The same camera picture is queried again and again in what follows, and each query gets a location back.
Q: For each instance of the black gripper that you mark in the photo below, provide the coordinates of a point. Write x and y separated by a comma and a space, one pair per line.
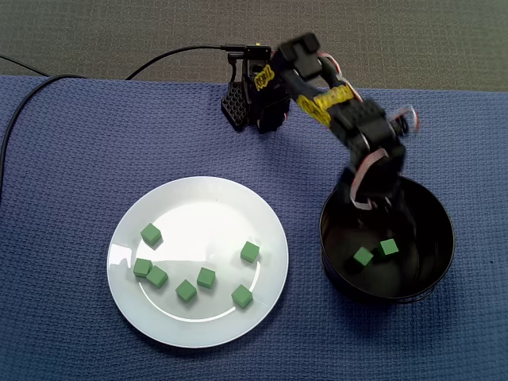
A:
384, 206

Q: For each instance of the green cube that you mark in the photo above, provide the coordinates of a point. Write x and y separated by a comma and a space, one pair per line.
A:
141, 267
242, 295
363, 256
388, 247
186, 290
157, 277
151, 234
250, 251
206, 277

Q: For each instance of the black robot arm with stickers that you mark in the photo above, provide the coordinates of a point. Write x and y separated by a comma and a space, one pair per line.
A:
270, 107

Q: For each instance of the white round plate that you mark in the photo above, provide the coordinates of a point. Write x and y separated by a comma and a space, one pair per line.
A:
198, 321

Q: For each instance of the black metal bucket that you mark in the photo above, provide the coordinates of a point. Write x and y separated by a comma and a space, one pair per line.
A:
432, 238

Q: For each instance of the blue woven table cloth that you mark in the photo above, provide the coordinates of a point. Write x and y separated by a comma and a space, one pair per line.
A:
79, 238

